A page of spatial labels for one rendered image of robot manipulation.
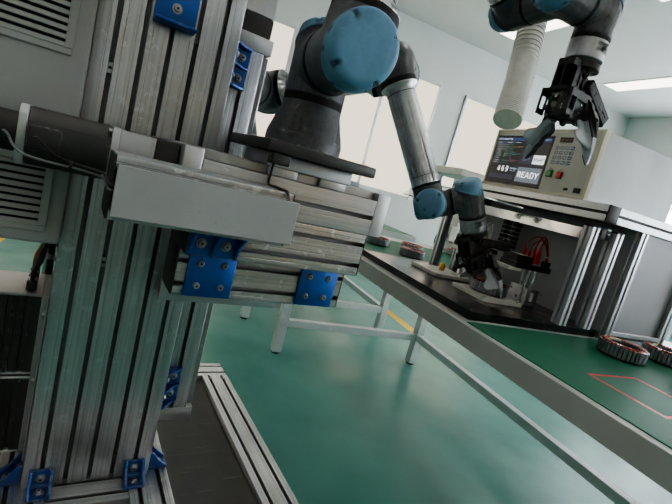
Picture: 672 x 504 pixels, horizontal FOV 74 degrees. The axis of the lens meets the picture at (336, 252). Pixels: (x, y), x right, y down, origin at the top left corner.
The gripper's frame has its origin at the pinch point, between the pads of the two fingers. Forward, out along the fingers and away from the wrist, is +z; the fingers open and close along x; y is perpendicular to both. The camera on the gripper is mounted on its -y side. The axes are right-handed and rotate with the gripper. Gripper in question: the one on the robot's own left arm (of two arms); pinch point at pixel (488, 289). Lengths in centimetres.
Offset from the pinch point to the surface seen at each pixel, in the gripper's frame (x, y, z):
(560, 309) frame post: 19.4, -8.1, 2.5
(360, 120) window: -471, -178, -15
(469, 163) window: -471, -341, 91
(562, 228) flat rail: 10.5, -19.7, -15.5
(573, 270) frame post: 18.5, -14.4, -6.7
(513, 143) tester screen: -23, -35, -35
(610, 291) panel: 19.8, -26.3, 4.1
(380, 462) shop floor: -25, 40, 68
